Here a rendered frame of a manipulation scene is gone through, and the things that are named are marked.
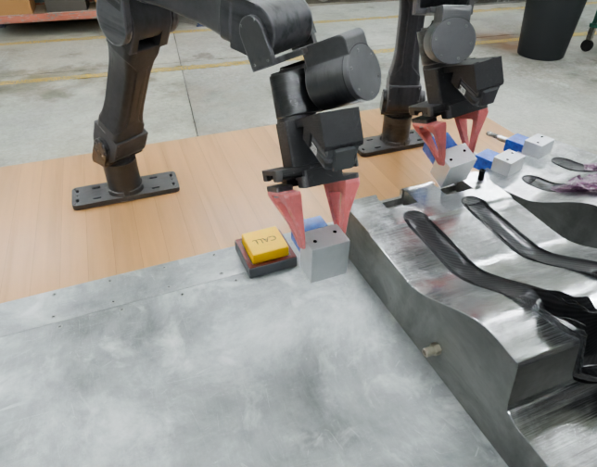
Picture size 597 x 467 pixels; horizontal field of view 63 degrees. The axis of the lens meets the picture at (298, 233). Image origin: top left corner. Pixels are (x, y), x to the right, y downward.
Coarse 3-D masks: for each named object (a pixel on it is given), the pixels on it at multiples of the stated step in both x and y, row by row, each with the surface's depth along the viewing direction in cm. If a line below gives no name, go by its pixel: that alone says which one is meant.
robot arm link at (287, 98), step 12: (300, 60) 54; (276, 72) 55; (288, 72) 53; (300, 72) 53; (276, 84) 54; (288, 84) 53; (300, 84) 53; (276, 96) 55; (288, 96) 54; (300, 96) 54; (276, 108) 55; (288, 108) 54; (300, 108) 54; (312, 108) 54
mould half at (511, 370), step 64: (384, 256) 67; (512, 256) 67; (576, 256) 64; (448, 320) 56; (512, 320) 51; (448, 384) 59; (512, 384) 48; (576, 384) 53; (512, 448) 51; (576, 448) 47
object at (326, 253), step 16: (304, 224) 62; (320, 224) 62; (336, 224) 60; (320, 240) 58; (336, 240) 58; (304, 256) 59; (320, 256) 57; (336, 256) 58; (304, 272) 61; (320, 272) 59; (336, 272) 60
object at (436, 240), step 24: (408, 216) 74; (480, 216) 75; (432, 240) 70; (504, 240) 70; (528, 240) 70; (456, 264) 66; (552, 264) 64; (576, 264) 62; (504, 288) 59; (528, 288) 57; (552, 312) 54; (576, 312) 52; (576, 336) 49; (576, 360) 51
